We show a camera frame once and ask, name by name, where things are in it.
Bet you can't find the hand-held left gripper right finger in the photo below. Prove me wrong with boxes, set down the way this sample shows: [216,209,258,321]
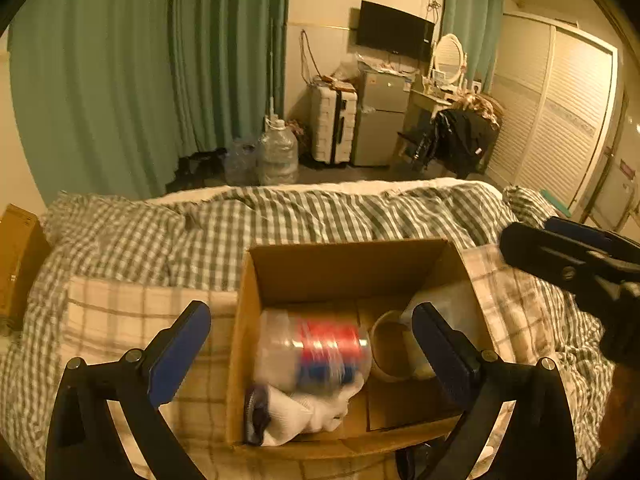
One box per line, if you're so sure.
[411,302,579,480]

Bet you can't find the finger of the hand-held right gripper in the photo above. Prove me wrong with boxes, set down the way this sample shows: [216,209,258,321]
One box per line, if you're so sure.
[544,216,640,264]
[500,222,640,306]

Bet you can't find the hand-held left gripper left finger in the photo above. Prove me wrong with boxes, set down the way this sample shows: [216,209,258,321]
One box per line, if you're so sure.
[45,301,212,480]

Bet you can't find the teal flat object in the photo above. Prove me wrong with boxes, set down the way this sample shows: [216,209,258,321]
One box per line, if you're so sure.
[541,189,572,217]

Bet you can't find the beige tape roll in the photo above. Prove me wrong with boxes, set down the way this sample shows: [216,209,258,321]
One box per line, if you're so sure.
[369,310,427,383]

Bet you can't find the green checked pillow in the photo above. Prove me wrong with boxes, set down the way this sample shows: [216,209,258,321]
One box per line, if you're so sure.
[502,185,557,227]

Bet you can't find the beige plaid blanket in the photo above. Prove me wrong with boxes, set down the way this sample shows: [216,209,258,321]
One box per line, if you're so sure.
[57,244,556,480]

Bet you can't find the white door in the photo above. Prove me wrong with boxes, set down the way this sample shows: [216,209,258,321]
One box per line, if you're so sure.
[582,85,640,235]

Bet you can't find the clear bottle red blue label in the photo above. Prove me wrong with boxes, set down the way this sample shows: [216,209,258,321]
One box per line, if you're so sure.
[254,309,374,397]

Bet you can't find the white louvered wardrobe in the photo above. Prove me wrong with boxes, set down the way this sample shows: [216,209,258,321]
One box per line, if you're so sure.
[487,10,622,212]

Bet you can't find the white sock dark cuff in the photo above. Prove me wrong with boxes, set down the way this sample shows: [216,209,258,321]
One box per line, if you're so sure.
[244,376,367,448]

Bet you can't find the black clothes heap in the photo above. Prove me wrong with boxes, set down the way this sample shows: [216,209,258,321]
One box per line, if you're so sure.
[399,107,501,179]

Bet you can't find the golden brown cloth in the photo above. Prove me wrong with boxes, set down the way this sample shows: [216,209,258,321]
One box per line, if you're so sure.
[456,90,505,127]

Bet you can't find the green checked duvet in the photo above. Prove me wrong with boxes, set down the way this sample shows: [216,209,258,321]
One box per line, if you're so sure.
[10,180,617,480]

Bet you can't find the black shoes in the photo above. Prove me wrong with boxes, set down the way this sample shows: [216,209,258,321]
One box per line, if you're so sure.
[166,150,227,194]

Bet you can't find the closed brown cardboard box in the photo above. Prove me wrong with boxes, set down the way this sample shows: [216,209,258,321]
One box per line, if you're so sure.
[0,203,52,335]

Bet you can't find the white dressing table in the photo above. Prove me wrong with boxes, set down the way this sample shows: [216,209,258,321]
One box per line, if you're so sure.
[402,86,467,161]

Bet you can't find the small clear water jug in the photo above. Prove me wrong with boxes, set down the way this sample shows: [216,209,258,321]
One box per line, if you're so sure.
[223,137,259,185]

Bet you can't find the oval white vanity mirror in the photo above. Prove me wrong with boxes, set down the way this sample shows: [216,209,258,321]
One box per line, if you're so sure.
[430,33,466,87]

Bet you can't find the large clear water jug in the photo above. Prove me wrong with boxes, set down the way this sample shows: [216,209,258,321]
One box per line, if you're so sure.
[257,116,300,186]

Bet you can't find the silver mini fridge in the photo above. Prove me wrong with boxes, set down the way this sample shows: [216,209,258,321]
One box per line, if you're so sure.
[352,70,417,168]

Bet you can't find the narrow green curtain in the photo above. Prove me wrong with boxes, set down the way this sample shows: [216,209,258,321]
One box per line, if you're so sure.
[442,0,506,96]

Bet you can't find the white hard suitcase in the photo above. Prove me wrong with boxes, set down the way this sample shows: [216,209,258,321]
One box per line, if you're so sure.
[310,82,359,166]

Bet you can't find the pile of bags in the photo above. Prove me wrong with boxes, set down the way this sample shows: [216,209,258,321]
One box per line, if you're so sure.
[354,52,422,79]

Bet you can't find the wide green curtain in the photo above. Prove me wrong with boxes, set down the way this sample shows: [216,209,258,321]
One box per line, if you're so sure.
[9,0,292,199]

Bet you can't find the thin white pole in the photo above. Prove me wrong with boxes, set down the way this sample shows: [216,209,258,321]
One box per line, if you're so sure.
[268,19,277,121]

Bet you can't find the black wall television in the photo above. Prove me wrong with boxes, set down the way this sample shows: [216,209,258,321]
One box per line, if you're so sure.
[355,0,436,64]

